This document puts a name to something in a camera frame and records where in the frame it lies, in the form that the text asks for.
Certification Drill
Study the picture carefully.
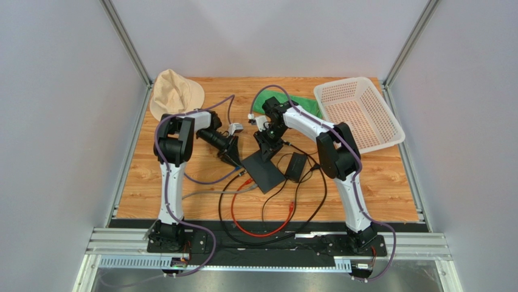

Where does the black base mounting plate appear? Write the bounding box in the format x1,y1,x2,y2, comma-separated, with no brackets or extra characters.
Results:
109,218,430,270

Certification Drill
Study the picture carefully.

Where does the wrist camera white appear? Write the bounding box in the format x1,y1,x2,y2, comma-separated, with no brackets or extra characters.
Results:
228,123,244,136
247,113,269,131

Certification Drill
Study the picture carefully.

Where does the blue ethernet cable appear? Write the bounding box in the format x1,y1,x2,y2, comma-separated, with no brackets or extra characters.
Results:
184,165,244,186

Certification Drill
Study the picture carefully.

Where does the black power adapter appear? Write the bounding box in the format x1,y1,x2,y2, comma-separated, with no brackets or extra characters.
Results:
285,152,308,183

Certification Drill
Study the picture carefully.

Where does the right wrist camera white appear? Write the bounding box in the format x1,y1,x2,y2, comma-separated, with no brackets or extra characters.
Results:
247,113,269,131

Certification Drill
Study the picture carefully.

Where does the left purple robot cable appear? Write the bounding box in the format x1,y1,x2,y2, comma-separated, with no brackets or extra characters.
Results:
153,94,237,278

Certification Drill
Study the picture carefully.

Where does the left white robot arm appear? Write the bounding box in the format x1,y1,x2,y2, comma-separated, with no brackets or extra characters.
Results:
150,109,241,248

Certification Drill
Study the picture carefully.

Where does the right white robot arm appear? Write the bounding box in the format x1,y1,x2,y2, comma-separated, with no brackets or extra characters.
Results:
248,97,377,250

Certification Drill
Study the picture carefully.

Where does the black braided ethernet cable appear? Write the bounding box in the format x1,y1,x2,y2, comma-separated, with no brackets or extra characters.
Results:
218,156,328,247

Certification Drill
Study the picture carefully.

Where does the green cloth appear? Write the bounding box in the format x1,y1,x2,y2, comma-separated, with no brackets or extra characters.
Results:
252,89,323,119

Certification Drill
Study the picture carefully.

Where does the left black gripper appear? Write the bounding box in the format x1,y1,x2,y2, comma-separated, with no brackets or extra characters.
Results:
198,129,243,170

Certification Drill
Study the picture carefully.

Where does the thin black power cord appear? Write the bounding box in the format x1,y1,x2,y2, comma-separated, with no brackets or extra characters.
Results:
261,139,322,226

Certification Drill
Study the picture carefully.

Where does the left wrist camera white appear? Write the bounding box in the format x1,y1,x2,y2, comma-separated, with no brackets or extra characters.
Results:
228,123,244,136

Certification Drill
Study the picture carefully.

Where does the grey ethernet cable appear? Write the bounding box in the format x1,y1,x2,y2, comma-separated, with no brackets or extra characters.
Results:
145,184,259,238

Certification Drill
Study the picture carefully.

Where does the aluminium frame rail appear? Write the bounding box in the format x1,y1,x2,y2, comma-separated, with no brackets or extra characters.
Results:
75,228,462,291

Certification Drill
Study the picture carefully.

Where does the black network switch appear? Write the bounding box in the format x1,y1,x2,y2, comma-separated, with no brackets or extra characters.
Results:
242,150,285,194

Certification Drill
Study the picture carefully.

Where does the beige bucket hat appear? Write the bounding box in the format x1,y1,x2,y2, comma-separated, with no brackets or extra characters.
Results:
149,69,205,121

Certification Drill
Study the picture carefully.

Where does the white plastic basket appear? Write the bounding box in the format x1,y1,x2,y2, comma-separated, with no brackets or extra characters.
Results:
314,77,406,154

